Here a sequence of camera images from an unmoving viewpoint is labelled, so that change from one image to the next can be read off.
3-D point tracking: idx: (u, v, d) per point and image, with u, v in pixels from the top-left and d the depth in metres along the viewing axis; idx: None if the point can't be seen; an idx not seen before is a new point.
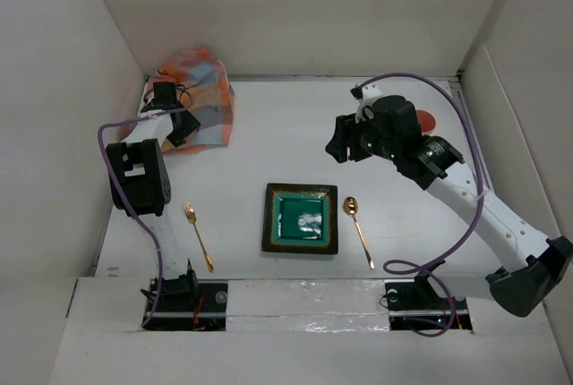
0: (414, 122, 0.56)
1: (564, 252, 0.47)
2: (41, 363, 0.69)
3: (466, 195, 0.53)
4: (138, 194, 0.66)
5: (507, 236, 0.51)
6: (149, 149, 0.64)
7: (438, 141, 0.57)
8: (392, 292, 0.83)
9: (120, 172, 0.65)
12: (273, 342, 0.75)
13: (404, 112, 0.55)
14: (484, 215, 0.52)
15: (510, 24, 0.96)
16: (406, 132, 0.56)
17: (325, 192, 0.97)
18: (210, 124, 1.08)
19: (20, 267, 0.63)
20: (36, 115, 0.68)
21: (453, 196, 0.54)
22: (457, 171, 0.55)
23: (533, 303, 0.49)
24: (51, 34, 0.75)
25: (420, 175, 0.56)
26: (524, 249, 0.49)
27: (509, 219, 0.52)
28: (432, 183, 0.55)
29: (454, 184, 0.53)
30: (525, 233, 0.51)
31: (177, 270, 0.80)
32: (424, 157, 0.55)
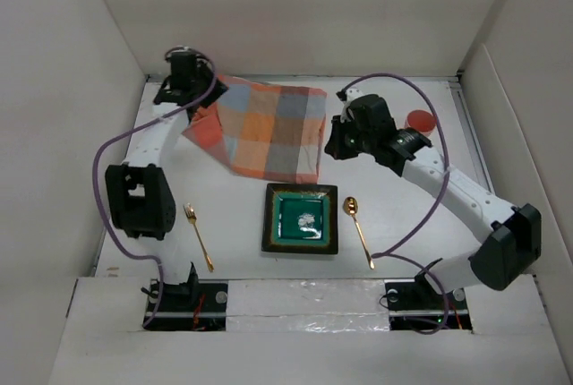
0: (388, 115, 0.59)
1: (527, 214, 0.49)
2: (40, 363, 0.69)
3: (433, 175, 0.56)
4: (136, 222, 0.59)
5: (473, 206, 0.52)
6: (151, 180, 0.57)
7: (411, 133, 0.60)
8: (392, 292, 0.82)
9: (120, 198, 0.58)
12: (272, 343, 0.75)
13: (377, 106, 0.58)
14: (451, 191, 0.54)
15: (509, 24, 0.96)
16: (380, 126, 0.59)
17: (325, 192, 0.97)
18: (305, 102, 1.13)
19: (19, 264, 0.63)
20: (36, 114, 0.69)
21: (423, 175, 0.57)
22: (426, 155, 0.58)
23: (507, 269, 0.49)
24: (51, 32, 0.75)
25: (394, 164, 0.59)
26: (489, 216, 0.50)
27: (475, 192, 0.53)
28: (405, 169, 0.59)
29: (421, 165, 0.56)
30: (490, 202, 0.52)
31: (178, 278, 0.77)
32: (397, 145, 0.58)
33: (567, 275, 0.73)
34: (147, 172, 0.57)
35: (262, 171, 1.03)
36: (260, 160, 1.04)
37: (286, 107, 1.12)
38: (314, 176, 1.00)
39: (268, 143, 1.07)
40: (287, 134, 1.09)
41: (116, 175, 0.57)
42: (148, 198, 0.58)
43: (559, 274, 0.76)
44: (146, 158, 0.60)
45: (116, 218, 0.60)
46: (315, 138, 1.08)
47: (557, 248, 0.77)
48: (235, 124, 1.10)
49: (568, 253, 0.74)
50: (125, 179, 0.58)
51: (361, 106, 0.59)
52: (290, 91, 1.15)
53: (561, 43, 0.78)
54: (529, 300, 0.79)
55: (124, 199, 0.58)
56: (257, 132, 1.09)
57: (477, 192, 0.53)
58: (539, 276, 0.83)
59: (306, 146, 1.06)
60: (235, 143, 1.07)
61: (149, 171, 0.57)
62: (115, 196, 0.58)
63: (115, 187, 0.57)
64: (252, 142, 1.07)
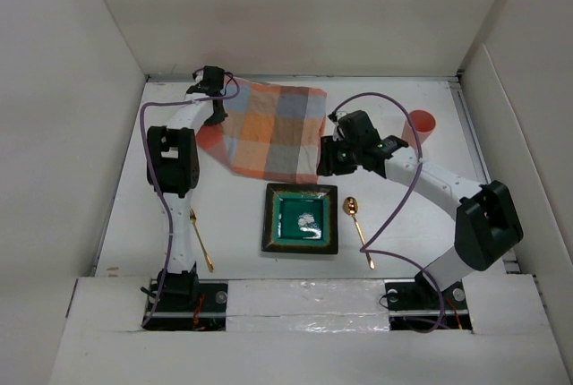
0: (369, 125, 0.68)
1: (493, 188, 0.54)
2: (40, 364, 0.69)
3: (409, 167, 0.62)
4: (167, 176, 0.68)
5: (443, 188, 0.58)
6: (186, 138, 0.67)
7: (391, 139, 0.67)
8: (392, 292, 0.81)
9: (157, 153, 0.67)
12: (271, 342, 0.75)
13: (358, 117, 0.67)
14: (424, 177, 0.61)
15: (509, 24, 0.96)
16: (363, 135, 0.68)
17: (325, 192, 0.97)
18: (305, 102, 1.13)
19: (20, 265, 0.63)
20: (35, 115, 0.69)
21: (400, 170, 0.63)
22: (403, 153, 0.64)
23: (490, 246, 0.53)
24: (50, 32, 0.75)
25: (377, 166, 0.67)
26: (458, 193, 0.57)
27: (446, 175, 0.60)
28: (387, 170, 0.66)
29: (398, 161, 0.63)
30: (458, 183, 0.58)
31: (181, 266, 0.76)
32: (378, 149, 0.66)
33: (567, 276, 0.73)
34: (183, 132, 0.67)
35: (263, 172, 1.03)
36: (260, 160, 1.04)
37: (286, 107, 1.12)
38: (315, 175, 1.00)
39: (268, 144, 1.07)
40: (287, 135, 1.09)
41: (156, 132, 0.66)
42: (181, 155, 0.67)
43: (559, 275, 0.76)
44: (181, 124, 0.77)
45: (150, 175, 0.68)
46: (315, 138, 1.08)
47: (557, 248, 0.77)
48: (234, 124, 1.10)
49: (568, 253, 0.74)
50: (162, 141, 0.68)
51: (345, 119, 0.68)
52: (290, 92, 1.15)
53: (561, 44, 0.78)
54: (529, 300, 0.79)
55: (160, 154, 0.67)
56: (258, 132, 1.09)
57: (448, 175, 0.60)
58: (539, 276, 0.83)
59: (306, 146, 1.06)
60: (235, 143, 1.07)
61: (183, 133, 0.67)
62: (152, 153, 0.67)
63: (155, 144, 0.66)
64: (252, 142, 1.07)
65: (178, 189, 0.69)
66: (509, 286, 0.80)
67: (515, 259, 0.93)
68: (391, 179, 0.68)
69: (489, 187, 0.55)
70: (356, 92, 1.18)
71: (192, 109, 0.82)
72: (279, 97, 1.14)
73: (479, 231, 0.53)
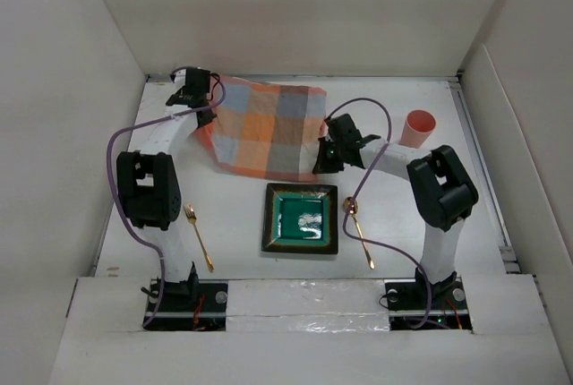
0: (352, 125, 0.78)
1: (439, 150, 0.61)
2: (40, 363, 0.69)
3: (375, 150, 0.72)
4: (143, 208, 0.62)
5: (402, 157, 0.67)
6: (162, 164, 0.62)
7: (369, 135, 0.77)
8: (392, 292, 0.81)
9: (128, 182, 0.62)
12: (271, 342, 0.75)
13: (343, 119, 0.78)
14: (387, 155, 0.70)
15: (509, 24, 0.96)
16: (346, 133, 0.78)
17: (325, 192, 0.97)
18: (306, 102, 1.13)
19: (21, 264, 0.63)
20: (35, 115, 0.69)
21: (371, 155, 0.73)
22: (373, 142, 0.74)
23: (445, 200, 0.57)
24: (49, 31, 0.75)
25: (355, 160, 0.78)
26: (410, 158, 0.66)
27: (403, 148, 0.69)
28: (363, 160, 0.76)
29: (369, 149, 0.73)
30: (413, 152, 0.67)
31: (179, 276, 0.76)
32: (356, 144, 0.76)
33: (567, 277, 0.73)
34: (158, 156, 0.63)
35: (264, 170, 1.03)
36: (260, 159, 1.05)
37: (286, 106, 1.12)
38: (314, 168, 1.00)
39: (268, 143, 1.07)
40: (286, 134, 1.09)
41: (128, 158, 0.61)
42: (156, 183, 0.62)
43: (558, 275, 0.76)
44: (157, 148, 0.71)
45: (123, 206, 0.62)
46: (315, 136, 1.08)
47: (557, 248, 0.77)
48: (234, 124, 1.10)
49: (568, 253, 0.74)
50: (135, 166, 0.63)
51: (332, 121, 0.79)
52: (290, 91, 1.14)
53: (562, 43, 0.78)
54: (529, 300, 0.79)
55: (132, 183, 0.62)
56: (257, 131, 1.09)
57: (404, 148, 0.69)
58: (539, 276, 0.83)
59: (307, 146, 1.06)
60: (235, 143, 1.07)
61: (158, 161, 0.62)
62: (124, 183, 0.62)
63: (127, 170, 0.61)
64: (252, 142, 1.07)
65: (158, 222, 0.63)
66: (509, 286, 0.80)
67: (515, 259, 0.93)
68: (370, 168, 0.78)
69: (438, 150, 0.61)
70: (356, 92, 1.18)
71: (171, 127, 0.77)
72: (279, 97, 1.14)
73: (429, 186, 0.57)
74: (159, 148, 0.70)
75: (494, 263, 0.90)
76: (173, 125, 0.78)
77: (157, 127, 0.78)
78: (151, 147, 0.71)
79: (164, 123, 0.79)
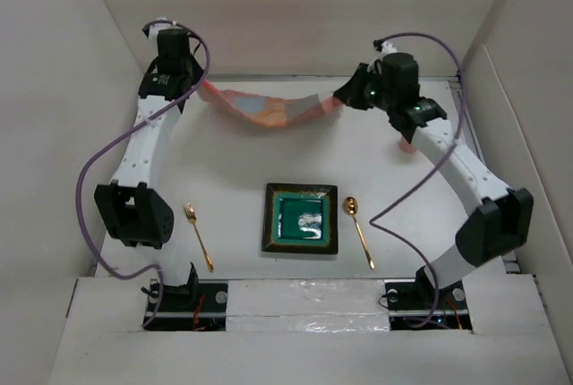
0: (414, 80, 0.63)
1: (519, 197, 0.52)
2: (40, 363, 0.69)
3: (441, 144, 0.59)
4: (135, 236, 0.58)
5: (469, 180, 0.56)
6: (145, 201, 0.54)
7: (430, 104, 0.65)
8: (392, 292, 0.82)
9: (112, 216, 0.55)
12: (271, 342, 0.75)
13: (406, 67, 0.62)
14: (452, 159, 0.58)
15: (509, 24, 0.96)
16: (405, 87, 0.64)
17: (325, 192, 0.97)
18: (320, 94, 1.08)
19: (21, 263, 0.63)
20: (35, 115, 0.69)
21: (430, 144, 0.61)
22: (438, 125, 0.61)
23: (494, 245, 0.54)
24: (49, 31, 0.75)
25: (406, 129, 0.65)
26: (482, 191, 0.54)
27: (476, 167, 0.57)
28: (414, 136, 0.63)
29: (431, 134, 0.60)
30: (486, 178, 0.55)
31: (176, 280, 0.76)
32: (413, 112, 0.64)
33: (567, 277, 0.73)
34: (139, 188, 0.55)
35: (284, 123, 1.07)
36: (271, 161, 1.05)
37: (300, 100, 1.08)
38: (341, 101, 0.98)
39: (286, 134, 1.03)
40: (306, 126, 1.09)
41: (106, 194, 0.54)
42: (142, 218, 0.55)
43: (559, 275, 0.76)
44: (137, 175, 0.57)
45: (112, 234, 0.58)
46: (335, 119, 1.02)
47: (558, 248, 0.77)
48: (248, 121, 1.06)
49: (568, 253, 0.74)
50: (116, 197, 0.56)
51: (391, 64, 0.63)
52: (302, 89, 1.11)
53: (561, 43, 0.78)
54: (529, 300, 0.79)
55: (116, 217, 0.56)
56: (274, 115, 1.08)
57: (477, 166, 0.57)
58: (539, 276, 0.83)
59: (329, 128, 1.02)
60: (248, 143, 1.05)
61: (139, 194, 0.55)
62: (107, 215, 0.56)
63: (108, 206, 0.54)
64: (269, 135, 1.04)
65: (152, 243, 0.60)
66: (509, 286, 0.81)
67: (514, 259, 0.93)
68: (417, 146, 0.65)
69: (516, 195, 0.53)
70: None
71: (148, 139, 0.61)
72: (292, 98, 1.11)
73: (487, 233, 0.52)
74: (141, 178, 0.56)
75: (494, 264, 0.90)
76: (150, 136, 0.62)
77: (131, 141, 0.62)
78: (132, 175, 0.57)
79: (136, 133, 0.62)
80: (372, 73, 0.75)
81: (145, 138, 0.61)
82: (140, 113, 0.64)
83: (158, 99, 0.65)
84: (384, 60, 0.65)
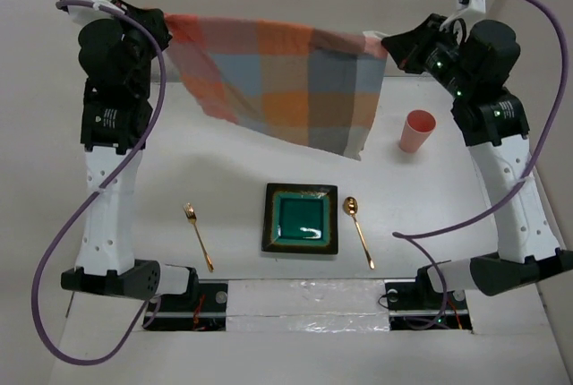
0: (507, 70, 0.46)
1: (566, 266, 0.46)
2: (40, 363, 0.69)
3: (508, 174, 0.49)
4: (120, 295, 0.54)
5: (520, 229, 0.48)
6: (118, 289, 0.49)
7: (509, 101, 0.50)
8: (392, 292, 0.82)
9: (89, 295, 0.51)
12: (271, 342, 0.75)
13: (507, 53, 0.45)
14: (512, 201, 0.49)
15: (510, 24, 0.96)
16: (489, 80, 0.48)
17: (325, 192, 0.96)
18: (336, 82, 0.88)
19: (21, 265, 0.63)
20: (35, 116, 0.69)
21: (493, 166, 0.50)
22: (512, 144, 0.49)
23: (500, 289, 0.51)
24: (49, 32, 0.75)
25: (472, 132, 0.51)
26: (527, 247, 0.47)
27: (533, 215, 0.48)
28: (482, 144, 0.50)
29: (501, 158, 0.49)
30: (539, 233, 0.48)
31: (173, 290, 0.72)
32: (491, 115, 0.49)
33: (568, 277, 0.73)
34: (109, 278, 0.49)
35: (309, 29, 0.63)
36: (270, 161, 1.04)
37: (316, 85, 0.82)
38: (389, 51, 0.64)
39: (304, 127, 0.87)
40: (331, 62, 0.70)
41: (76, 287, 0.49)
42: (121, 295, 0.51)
43: (558, 275, 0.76)
44: (102, 265, 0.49)
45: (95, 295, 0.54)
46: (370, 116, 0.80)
47: None
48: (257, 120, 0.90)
49: None
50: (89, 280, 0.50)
51: (486, 45, 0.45)
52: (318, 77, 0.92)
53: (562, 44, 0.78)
54: (529, 301, 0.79)
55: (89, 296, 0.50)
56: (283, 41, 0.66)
57: (536, 215, 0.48)
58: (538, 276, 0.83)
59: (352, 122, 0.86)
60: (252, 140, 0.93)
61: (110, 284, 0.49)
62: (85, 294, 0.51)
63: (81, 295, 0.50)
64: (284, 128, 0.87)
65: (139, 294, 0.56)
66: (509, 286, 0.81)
67: None
68: (472, 151, 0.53)
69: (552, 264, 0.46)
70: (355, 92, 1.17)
71: (106, 217, 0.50)
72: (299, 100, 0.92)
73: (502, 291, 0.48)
74: (107, 266, 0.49)
75: None
76: (108, 211, 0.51)
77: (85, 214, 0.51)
78: (97, 262, 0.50)
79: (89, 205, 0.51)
80: (443, 33, 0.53)
81: (102, 215, 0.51)
82: (89, 174, 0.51)
83: (108, 150, 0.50)
84: (474, 37, 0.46)
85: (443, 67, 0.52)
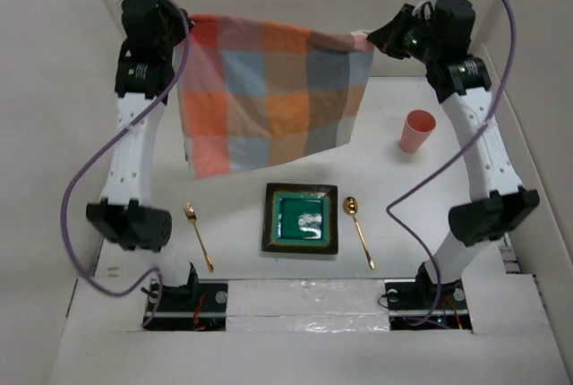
0: (466, 33, 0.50)
1: (527, 202, 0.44)
2: (40, 363, 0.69)
3: (472, 120, 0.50)
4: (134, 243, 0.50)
5: (484, 167, 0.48)
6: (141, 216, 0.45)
7: (475, 63, 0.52)
8: (392, 292, 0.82)
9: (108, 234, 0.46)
12: (271, 342, 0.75)
13: (463, 17, 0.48)
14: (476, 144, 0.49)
15: (510, 24, 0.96)
16: (452, 40, 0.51)
17: (325, 192, 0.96)
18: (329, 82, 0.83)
19: (20, 264, 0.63)
20: (34, 115, 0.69)
21: (460, 116, 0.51)
22: (477, 95, 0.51)
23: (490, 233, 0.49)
24: (49, 31, 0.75)
25: (441, 88, 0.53)
26: (491, 183, 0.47)
27: (496, 154, 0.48)
28: (448, 98, 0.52)
29: (465, 105, 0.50)
30: (501, 171, 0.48)
31: (176, 281, 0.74)
32: (456, 71, 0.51)
33: (568, 277, 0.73)
34: (131, 206, 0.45)
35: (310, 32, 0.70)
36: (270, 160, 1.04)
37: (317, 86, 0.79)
38: (374, 47, 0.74)
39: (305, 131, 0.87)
40: (325, 61, 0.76)
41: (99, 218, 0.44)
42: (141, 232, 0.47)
43: (558, 274, 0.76)
44: (124, 193, 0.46)
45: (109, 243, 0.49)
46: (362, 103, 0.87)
47: (557, 248, 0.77)
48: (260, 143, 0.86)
49: (568, 254, 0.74)
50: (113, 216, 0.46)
51: (445, 11, 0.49)
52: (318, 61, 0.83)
53: (562, 44, 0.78)
54: (528, 300, 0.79)
55: (115, 234, 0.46)
56: (285, 40, 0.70)
57: (500, 155, 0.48)
58: (538, 276, 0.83)
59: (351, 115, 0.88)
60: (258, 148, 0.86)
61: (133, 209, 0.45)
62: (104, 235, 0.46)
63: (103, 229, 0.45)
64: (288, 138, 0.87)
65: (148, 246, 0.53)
66: (509, 286, 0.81)
67: (515, 259, 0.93)
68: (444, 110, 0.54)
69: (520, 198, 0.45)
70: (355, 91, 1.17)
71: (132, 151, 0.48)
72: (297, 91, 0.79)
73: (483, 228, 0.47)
74: (132, 194, 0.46)
75: (494, 263, 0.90)
76: (134, 148, 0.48)
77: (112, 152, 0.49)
78: (119, 193, 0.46)
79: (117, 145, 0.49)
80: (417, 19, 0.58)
81: (128, 152, 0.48)
82: (119, 116, 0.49)
83: (138, 98, 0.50)
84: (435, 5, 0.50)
85: (417, 44, 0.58)
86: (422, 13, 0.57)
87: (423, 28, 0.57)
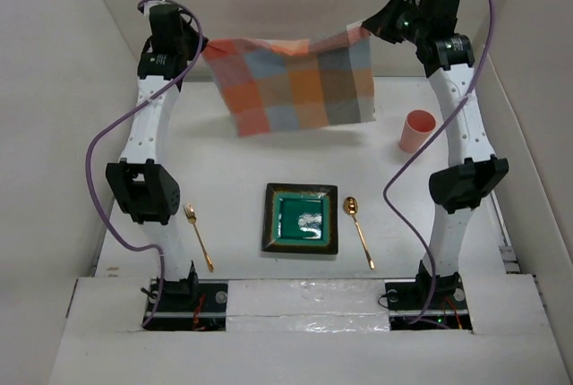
0: (453, 12, 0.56)
1: (497, 169, 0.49)
2: (40, 363, 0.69)
3: (454, 93, 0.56)
4: (146, 208, 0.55)
5: (462, 138, 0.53)
6: (155, 175, 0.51)
7: (463, 41, 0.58)
8: (392, 292, 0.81)
9: (124, 193, 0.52)
12: (271, 342, 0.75)
13: None
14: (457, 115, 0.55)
15: (509, 24, 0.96)
16: (440, 20, 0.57)
17: (325, 192, 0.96)
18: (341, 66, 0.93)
19: (21, 263, 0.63)
20: (35, 115, 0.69)
21: (444, 89, 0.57)
22: (462, 70, 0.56)
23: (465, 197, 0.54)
24: (50, 32, 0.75)
25: (430, 64, 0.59)
26: (467, 150, 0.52)
27: (473, 125, 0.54)
28: (435, 73, 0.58)
29: (448, 79, 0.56)
30: (477, 141, 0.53)
31: (179, 274, 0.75)
32: (442, 47, 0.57)
33: (568, 276, 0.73)
34: (147, 165, 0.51)
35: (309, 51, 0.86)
36: (270, 161, 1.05)
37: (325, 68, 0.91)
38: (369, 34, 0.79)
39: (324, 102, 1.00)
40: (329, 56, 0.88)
41: (118, 175, 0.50)
42: (153, 193, 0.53)
43: (558, 274, 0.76)
44: (141, 154, 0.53)
45: (124, 208, 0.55)
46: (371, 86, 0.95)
47: (557, 247, 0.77)
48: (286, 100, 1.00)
49: (568, 253, 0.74)
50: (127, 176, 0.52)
51: None
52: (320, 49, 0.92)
53: (561, 43, 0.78)
54: (528, 300, 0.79)
55: (128, 193, 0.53)
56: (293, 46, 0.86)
57: (475, 126, 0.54)
58: (538, 275, 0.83)
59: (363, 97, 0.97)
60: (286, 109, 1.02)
61: (149, 168, 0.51)
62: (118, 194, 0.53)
63: (120, 186, 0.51)
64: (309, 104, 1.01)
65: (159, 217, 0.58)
66: (508, 286, 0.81)
67: (515, 258, 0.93)
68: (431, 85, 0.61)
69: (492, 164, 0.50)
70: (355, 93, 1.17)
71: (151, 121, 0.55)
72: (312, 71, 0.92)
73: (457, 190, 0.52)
74: (148, 156, 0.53)
75: (494, 263, 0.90)
76: (153, 117, 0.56)
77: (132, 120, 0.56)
78: (138, 154, 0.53)
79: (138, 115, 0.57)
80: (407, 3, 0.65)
81: (147, 122, 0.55)
82: (141, 92, 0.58)
83: (159, 79, 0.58)
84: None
85: (408, 26, 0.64)
86: None
87: (414, 11, 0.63)
